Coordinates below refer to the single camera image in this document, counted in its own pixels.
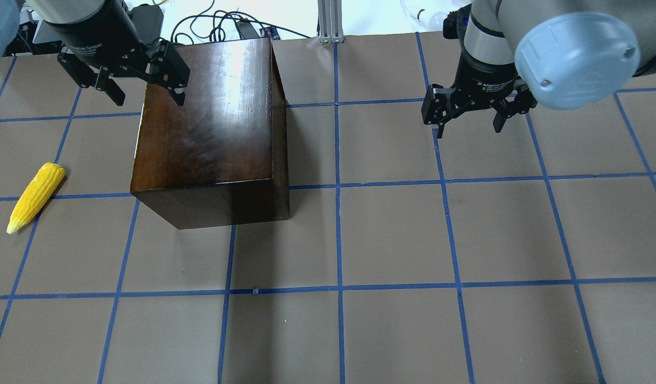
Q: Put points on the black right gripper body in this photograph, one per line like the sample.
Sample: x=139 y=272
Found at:
x=486 y=80

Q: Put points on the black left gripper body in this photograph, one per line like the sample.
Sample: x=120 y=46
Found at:
x=105 y=36

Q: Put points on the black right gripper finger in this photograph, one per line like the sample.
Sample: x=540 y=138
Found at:
x=521 y=104
x=438 y=108

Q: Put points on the black power adapter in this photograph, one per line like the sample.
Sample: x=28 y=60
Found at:
x=148 y=21

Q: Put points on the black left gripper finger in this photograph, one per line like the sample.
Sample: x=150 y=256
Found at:
x=168 y=70
x=85 y=77

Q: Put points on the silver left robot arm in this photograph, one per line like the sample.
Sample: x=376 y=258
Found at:
x=104 y=40

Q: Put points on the black electronics pile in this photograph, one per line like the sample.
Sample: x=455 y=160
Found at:
x=33 y=36

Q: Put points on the aluminium extrusion post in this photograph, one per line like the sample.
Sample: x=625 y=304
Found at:
x=330 y=28

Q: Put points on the yellow plastic corn cob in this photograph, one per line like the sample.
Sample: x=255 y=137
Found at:
x=34 y=197

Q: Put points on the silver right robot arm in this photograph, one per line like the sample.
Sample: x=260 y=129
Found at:
x=516 y=55

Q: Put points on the dark brown wooden cabinet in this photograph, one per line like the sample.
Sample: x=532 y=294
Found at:
x=220 y=159

